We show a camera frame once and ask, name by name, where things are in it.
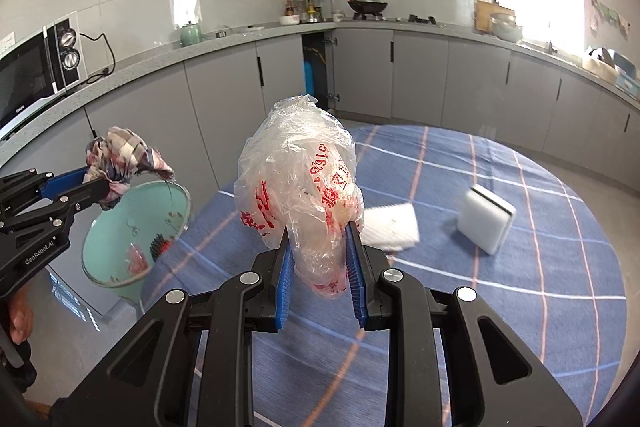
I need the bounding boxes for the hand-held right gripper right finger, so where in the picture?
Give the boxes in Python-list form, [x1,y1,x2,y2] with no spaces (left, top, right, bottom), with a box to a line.
[344,221,583,427]

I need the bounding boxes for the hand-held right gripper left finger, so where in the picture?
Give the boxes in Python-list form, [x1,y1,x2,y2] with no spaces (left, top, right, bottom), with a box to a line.
[50,226,295,427]

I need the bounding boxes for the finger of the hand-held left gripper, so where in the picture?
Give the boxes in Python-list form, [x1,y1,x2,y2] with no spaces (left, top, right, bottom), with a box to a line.
[0,167,88,219]
[0,179,111,298]

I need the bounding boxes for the plaid cloth rag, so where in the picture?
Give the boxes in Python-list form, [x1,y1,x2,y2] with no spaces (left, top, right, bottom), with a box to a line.
[82,126,177,210]

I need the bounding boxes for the teal trash bin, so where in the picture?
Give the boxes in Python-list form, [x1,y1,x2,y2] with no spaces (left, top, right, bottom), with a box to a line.
[81,179,193,308]

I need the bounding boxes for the clear plastic bag red print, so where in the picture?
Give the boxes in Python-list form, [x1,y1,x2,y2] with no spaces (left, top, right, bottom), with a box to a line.
[234,94,368,300]

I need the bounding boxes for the person's left hand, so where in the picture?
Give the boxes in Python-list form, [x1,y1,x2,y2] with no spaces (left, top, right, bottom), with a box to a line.
[7,294,35,347]

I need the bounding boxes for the red transparent wrapper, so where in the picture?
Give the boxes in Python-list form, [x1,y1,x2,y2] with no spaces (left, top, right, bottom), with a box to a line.
[124,244,152,274]

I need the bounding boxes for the black white microwave oven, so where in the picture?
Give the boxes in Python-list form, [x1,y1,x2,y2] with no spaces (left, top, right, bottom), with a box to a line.
[0,11,88,140]

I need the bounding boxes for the white sponge block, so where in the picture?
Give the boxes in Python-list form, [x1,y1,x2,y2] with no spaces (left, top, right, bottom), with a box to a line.
[457,184,517,256]

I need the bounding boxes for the blue plaid tablecloth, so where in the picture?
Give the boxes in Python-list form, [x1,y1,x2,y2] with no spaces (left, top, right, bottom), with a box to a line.
[141,123,628,427]

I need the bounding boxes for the green teapot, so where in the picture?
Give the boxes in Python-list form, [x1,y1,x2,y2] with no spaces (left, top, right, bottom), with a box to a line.
[180,21,205,48]

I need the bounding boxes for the grey kitchen base cabinets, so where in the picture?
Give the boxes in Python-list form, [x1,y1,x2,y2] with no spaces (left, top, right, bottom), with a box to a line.
[0,24,640,202]

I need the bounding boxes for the gas stove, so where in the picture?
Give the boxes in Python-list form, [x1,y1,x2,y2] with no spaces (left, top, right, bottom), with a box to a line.
[385,13,443,28]

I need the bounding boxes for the black wok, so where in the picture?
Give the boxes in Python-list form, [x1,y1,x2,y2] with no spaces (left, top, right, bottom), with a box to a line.
[337,0,390,20]

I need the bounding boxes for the metal bowl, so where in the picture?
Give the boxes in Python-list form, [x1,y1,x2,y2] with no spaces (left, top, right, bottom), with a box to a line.
[489,12,524,42]

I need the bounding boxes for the wooden cutting board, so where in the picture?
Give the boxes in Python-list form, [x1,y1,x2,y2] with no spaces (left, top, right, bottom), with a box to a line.
[474,0,516,35]

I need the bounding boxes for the white plastic bag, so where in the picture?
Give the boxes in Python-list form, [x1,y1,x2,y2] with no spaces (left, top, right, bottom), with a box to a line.
[582,47,621,82]

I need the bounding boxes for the blue white plastic container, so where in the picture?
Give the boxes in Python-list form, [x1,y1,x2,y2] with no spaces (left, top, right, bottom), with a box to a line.
[615,67,640,98]

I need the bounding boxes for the black power cable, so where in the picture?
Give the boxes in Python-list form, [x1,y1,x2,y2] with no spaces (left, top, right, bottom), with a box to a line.
[77,32,117,85]

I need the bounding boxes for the fish wall decoration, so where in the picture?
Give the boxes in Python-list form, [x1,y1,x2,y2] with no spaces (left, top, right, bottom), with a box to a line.
[590,0,632,40]

